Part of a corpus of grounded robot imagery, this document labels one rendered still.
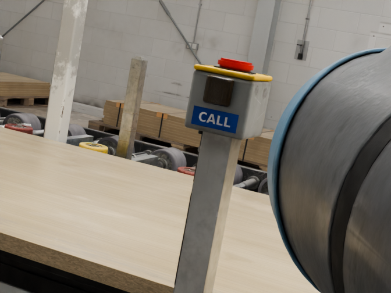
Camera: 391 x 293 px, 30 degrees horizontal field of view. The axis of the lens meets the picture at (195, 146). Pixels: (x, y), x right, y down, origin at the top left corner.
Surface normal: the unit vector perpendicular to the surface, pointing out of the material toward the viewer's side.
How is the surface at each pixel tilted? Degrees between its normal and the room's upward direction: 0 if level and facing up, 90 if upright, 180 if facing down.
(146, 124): 90
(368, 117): 52
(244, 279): 0
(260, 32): 90
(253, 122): 90
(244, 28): 90
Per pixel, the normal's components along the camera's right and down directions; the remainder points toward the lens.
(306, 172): -0.95, -0.29
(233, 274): 0.18, -0.97
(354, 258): -0.99, -0.05
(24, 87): 0.90, 0.22
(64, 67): -0.38, 0.07
